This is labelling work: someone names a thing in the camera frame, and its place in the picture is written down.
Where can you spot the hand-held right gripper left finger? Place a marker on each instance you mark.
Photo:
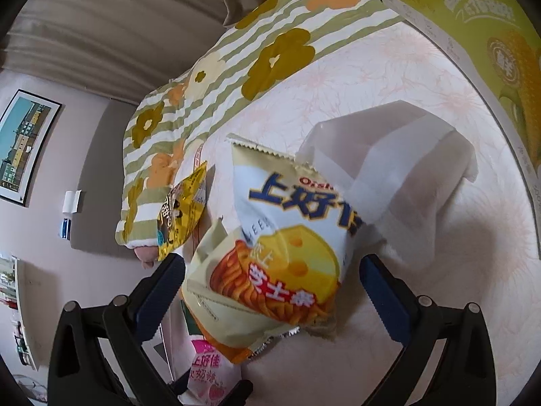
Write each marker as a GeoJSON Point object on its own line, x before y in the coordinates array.
{"type": "Point", "coordinates": [158, 294]}

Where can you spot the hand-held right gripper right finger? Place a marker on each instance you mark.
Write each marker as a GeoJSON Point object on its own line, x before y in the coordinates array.
{"type": "Point", "coordinates": [386, 300]}

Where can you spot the white and yellow snack packet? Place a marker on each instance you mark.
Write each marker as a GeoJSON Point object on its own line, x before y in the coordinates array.
{"type": "Point", "coordinates": [287, 203]}

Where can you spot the green cardboard box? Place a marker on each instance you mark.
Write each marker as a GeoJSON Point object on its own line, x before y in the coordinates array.
{"type": "Point", "coordinates": [486, 21]}

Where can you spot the pink pillow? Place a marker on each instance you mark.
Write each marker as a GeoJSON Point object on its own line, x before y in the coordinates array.
{"type": "Point", "coordinates": [146, 258]}

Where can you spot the orange cream snack packet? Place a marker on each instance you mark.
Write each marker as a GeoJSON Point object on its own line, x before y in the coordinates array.
{"type": "Point", "coordinates": [211, 311]}

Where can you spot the pink snack packet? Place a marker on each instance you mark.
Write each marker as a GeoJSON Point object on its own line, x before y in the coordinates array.
{"type": "Point", "coordinates": [211, 368]}

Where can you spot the small yellow snack packet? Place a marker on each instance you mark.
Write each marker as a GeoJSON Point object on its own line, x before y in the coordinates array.
{"type": "Point", "coordinates": [181, 203]}

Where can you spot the white paper roll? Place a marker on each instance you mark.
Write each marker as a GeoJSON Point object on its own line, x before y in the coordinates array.
{"type": "Point", "coordinates": [71, 201]}

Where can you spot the grey headboard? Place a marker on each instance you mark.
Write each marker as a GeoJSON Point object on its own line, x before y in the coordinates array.
{"type": "Point", "coordinates": [101, 177]}

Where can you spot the white shelf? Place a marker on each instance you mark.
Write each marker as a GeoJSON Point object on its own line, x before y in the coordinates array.
{"type": "Point", "coordinates": [21, 304]}

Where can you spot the white paper bag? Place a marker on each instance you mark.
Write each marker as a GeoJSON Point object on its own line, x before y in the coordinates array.
{"type": "Point", "coordinates": [401, 156]}

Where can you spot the framed houses picture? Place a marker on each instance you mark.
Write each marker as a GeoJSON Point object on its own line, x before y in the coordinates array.
{"type": "Point", "coordinates": [21, 143]}

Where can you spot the floral striped blanket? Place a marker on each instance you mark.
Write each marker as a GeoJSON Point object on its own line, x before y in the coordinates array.
{"type": "Point", "coordinates": [279, 55]}

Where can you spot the beige curtain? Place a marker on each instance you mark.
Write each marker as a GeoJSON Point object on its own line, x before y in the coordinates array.
{"type": "Point", "coordinates": [105, 29]}

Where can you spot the blue white wall item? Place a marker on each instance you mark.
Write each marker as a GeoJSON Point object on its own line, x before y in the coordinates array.
{"type": "Point", "coordinates": [64, 228]}

